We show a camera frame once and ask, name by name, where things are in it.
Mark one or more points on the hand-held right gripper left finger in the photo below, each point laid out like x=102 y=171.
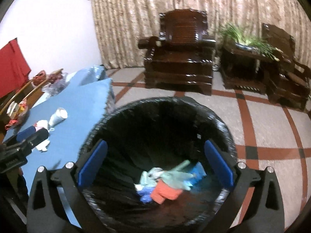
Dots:
x=93 y=162

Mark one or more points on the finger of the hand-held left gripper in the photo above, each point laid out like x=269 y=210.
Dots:
x=34 y=138
x=24 y=133

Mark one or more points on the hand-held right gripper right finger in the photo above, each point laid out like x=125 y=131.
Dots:
x=218 y=162

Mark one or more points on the white tissue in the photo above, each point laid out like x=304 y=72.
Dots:
x=43 y=124
x=44 y=146
x=138 y=187

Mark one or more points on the blue plastic glove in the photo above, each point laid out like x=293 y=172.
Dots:
x=198 y=172

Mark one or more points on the white paper cup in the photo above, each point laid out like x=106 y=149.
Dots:
x=58 y=116

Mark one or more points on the pale green rubber glove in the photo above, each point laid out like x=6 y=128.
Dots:
x=151 y=174
x=178 y=177

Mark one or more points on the orange foam net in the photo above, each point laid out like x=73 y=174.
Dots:
x=165 y=191

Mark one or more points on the trash bin with black liner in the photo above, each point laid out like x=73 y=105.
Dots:
x=145 y=131

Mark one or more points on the blue plastic bag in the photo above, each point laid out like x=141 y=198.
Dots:
x=145 y=195

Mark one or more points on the red candy wrappers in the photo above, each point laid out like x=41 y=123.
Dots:
x=11 y=124

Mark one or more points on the glass snack dish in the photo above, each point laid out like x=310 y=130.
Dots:
x=23 y=117

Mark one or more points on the red snack packet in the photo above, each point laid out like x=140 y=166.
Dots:
x=22 y=106

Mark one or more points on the white and gold box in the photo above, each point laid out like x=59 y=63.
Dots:
x=12 y=108

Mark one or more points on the glass fruit bowl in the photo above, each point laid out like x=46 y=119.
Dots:
x=57 y=85

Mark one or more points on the red apple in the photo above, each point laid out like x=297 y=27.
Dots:
x=54 y=76

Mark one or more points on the red cloth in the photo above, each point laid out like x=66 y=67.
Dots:
x=12 y=65

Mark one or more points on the light blue tablecloth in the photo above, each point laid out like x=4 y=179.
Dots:
x=80 y=77

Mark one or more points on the dark wooden side table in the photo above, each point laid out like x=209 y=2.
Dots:
x=243 y=72

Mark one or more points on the dark wooden armchair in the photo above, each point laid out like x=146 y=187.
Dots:
x=286 y=82
x=177 y=65

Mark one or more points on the potted green plant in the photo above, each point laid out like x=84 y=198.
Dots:
x=233 y=32

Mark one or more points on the beige patterned curtain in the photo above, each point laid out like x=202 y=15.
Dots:
x=145 y=17

